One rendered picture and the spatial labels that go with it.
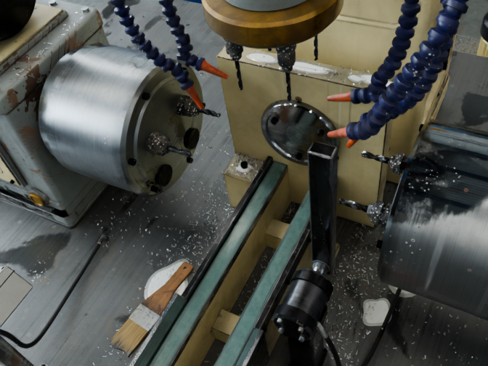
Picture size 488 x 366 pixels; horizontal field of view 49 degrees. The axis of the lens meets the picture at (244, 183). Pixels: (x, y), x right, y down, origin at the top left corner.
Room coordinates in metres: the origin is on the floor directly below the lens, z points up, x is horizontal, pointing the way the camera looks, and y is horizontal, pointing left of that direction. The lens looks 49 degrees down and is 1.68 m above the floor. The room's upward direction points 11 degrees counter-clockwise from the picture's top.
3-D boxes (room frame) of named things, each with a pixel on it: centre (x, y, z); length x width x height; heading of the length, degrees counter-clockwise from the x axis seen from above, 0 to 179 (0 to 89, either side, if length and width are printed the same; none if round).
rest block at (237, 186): (0.70, -0.01, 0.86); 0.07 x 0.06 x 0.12; 55
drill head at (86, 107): (0.78, 0.23, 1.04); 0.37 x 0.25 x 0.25; 55
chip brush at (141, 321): (0.50, 0.20, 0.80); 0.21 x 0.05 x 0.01; 137
